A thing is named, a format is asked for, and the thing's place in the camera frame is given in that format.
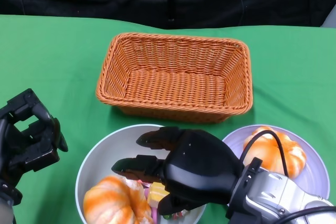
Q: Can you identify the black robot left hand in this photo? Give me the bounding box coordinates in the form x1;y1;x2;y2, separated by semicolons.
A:
0;88;68;187

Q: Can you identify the green tablecloth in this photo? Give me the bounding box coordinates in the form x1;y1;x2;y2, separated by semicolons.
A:
0;15;336;224

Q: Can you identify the pale grey bowl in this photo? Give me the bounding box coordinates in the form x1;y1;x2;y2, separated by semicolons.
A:
75;124;207;224

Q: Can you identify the round orange striped bread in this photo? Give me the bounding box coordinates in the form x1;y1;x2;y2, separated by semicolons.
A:
83;176;154;224

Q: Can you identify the orange bread with torn top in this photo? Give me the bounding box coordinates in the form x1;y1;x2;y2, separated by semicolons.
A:
243;126;307;180

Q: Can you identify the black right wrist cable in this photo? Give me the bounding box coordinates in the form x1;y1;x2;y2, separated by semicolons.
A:
241;131;289;176

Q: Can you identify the yellow cake slice with cream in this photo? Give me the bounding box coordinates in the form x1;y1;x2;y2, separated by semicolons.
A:
146;182;171;206

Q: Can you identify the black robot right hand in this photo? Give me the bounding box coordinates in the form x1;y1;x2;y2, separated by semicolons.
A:
111;126;245;217

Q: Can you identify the orange wicker basket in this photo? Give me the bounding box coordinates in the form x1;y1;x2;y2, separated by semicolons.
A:
96;33;253;124

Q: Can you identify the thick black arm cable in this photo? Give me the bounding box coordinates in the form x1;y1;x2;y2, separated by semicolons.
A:
278;205;336;222

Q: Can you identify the lavender plate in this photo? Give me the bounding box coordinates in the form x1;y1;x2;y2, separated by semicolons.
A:
222;124;330;201

